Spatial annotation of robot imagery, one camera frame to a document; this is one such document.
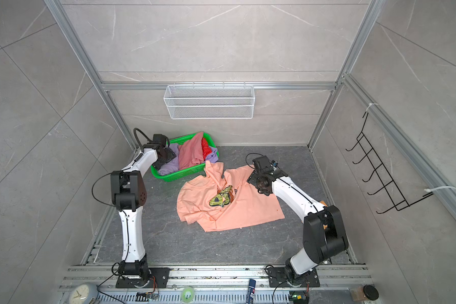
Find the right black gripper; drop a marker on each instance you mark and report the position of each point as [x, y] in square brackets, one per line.
[253, 179]

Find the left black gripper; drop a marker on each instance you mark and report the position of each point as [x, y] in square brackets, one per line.
[170, 154]

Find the green plastic laundry basket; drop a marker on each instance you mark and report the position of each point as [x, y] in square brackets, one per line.
[188, 171]

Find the peach pink printed t-shirt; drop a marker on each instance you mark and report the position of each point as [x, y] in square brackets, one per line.
[223, 200]

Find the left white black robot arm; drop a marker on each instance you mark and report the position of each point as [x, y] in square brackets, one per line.
[128, 196]

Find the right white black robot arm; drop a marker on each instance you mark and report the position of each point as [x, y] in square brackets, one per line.
[324, 233]

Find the lavender purple t-shirt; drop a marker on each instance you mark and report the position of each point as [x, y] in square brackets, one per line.
[173, 166]

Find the dusty rose t-shirt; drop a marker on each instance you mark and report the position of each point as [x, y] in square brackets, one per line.
[191, 152]

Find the red t-shirt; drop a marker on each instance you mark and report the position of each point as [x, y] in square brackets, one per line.
[206, 149]

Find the orange shark plush toy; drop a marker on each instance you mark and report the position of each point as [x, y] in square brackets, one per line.
[324, 225]

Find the blue spray can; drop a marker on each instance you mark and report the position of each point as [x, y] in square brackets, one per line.
[251, 292]

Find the small green circuit board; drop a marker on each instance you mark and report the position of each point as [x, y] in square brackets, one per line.
[298, 297]

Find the green tape roll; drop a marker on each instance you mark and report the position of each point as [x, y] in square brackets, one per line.
[188, 294]

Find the small black circuit board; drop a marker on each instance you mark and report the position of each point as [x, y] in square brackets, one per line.
[146, 296]

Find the brown jar black lid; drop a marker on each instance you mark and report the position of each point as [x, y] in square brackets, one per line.
[364, 293]

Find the white analog clock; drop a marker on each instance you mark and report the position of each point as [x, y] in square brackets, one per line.
[86, 293]

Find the white wire mesh wall basket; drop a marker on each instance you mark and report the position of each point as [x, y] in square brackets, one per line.
[210, 102]

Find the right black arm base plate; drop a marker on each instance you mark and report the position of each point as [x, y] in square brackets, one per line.
[282, 277]

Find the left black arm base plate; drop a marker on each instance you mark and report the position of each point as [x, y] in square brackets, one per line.
[157, 278]

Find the aluminium mounting rail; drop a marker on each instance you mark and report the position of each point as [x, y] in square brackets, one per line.
[212, 283]

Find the black wire hook rack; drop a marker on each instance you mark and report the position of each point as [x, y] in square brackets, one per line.
[381, 173]

